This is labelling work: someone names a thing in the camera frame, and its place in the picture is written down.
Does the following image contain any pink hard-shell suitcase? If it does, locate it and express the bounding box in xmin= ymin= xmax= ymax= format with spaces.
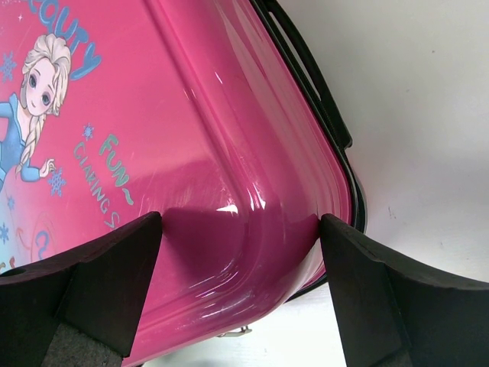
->
xmin=1 ymin=1 xmax=366 ymax=365

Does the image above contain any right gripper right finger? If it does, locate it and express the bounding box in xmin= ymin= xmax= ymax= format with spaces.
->
xmin=320 ymin=214 xmax=488 ymax=366

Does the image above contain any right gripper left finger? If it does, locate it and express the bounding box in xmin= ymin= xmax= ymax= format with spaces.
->
xmin=1 ymin=212 xmax=162 ymax=366

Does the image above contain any silver zipper pull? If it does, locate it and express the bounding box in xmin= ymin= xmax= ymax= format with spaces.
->
xmin=217 ymin=325 xmax=252 ymax=338

